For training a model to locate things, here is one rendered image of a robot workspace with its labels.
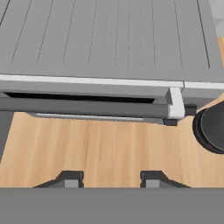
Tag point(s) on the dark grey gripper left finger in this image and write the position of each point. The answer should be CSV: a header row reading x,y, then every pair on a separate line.
x,y
70,176

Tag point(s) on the black round object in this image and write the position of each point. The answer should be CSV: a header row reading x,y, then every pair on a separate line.
x,y
213,128

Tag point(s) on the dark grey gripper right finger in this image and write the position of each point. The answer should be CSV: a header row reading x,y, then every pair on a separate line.
x,y
153,176

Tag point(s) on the grey ribbed appliance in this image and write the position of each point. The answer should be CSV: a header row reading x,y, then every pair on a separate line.
x,y
110,38

